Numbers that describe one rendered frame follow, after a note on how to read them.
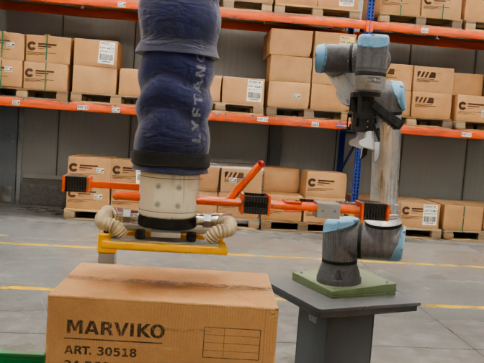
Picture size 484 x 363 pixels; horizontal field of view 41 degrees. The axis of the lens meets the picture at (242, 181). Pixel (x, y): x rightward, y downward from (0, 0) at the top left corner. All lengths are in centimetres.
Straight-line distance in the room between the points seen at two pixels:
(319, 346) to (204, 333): 111
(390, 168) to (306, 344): 84
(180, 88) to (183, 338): 66
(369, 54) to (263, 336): 84
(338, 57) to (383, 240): 92
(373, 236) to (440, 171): 848
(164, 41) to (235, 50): 861
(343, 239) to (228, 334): 109
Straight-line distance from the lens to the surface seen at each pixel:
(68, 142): 1042
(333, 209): 190
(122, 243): 175
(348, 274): 274
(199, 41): 178
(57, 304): 176
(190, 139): 177
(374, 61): 191
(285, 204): 187
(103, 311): 174
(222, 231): 177
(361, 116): 190
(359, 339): 282
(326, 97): 920
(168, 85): 176
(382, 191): 264
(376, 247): 269
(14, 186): 1057
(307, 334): 285
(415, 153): 1097
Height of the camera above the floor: 141
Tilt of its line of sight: 5 degrees down
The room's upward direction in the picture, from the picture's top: 4 degrees clockwise
